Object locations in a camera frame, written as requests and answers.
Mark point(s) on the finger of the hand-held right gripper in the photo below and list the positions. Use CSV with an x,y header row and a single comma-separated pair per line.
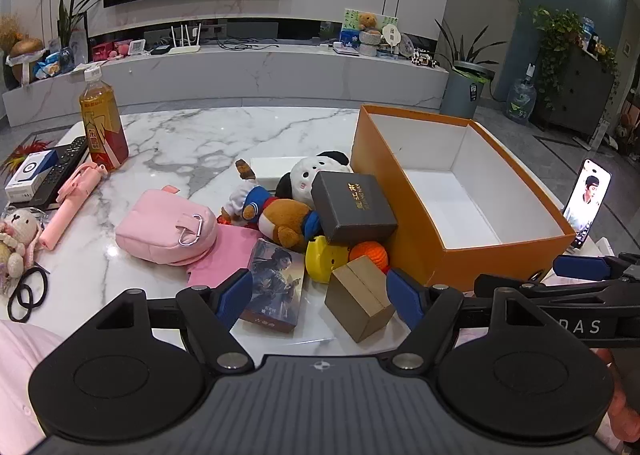
x,y
575,266
482,282

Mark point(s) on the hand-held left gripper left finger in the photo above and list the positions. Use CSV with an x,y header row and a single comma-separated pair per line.
x,y
235,297

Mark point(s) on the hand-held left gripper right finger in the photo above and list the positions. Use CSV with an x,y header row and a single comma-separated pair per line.
x,y
405,297

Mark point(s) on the picture card box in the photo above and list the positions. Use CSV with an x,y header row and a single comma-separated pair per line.
x,y
275,280

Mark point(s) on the small tan box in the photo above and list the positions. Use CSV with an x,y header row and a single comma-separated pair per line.
x,y
357,302

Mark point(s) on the orange crochet ball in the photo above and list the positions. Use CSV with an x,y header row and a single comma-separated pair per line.
x,y
370,255

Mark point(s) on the orange cardboard box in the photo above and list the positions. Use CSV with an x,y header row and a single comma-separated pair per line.
x,y
430,235

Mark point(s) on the yellow round toy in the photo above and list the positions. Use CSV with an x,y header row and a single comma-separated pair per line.
x,y
322,260

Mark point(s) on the black gift box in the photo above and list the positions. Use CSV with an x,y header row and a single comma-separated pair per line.
x,y
355,202

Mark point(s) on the pink fabric pouch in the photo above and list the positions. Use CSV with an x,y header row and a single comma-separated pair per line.
x,y
155,225

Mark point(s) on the panda plush toy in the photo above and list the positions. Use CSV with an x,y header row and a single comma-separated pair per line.
x,y
305,175

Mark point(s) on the person's right hand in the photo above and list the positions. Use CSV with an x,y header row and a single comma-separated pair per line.
x,y
622,422

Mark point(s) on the pink flat cloth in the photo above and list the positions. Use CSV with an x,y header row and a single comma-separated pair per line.
x,y
225,255

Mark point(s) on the smartphone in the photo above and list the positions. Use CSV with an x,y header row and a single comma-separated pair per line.
x,y
587,197

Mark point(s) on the clear water jug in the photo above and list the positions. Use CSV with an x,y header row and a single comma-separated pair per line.
x,y
521,97

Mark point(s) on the grey plant bin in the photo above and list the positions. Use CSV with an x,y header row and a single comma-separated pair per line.
x,y
462,95

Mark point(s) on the pink selfie stick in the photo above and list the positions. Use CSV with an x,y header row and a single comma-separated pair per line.
x,y
72,200

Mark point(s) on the black remote control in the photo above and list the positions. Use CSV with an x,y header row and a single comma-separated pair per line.
x,y
62,167

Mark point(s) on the amber tea bottle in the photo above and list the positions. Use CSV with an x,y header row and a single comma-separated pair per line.
x,y
102,125

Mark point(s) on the white marble TV stand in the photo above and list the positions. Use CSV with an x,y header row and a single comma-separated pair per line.
x,y
250,75

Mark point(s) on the crochet bunny doll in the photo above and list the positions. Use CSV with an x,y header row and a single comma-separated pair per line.
x,y
17,240

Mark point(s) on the black and white figurines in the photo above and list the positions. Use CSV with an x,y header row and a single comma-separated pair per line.
x,y
425,59

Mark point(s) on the ivy plant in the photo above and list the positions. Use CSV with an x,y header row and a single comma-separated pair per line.
x,y
555,35

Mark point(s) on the long-leaf green plant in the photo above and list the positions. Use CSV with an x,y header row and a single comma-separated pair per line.
x,y
462,47

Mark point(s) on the white and blue box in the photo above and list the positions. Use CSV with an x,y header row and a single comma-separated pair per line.
x,y
27,175

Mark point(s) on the decorative plate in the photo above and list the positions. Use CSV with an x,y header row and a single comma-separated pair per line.
x,y
409,45

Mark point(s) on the white router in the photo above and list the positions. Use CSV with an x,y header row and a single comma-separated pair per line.
x,y
185,49

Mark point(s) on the red and green artificial plant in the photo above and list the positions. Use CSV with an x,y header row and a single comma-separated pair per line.
x,y
17,157

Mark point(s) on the round white hand fan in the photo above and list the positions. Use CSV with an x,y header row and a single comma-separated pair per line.
x,y
391,34

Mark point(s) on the white desk clock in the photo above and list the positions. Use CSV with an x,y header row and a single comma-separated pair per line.
x,y
137,48

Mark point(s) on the green picture board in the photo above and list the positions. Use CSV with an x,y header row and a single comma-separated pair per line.
x,y
350,27

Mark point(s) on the small teddy bear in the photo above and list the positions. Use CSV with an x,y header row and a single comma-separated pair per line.
x,y
369,21

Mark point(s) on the blue snack bag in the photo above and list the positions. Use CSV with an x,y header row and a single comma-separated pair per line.
x,y
50,66

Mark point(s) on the tall green houseplant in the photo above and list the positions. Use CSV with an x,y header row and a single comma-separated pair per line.
x,y
72,15

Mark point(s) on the golden mushroom ornament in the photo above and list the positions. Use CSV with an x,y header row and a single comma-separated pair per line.
x,y
25,47

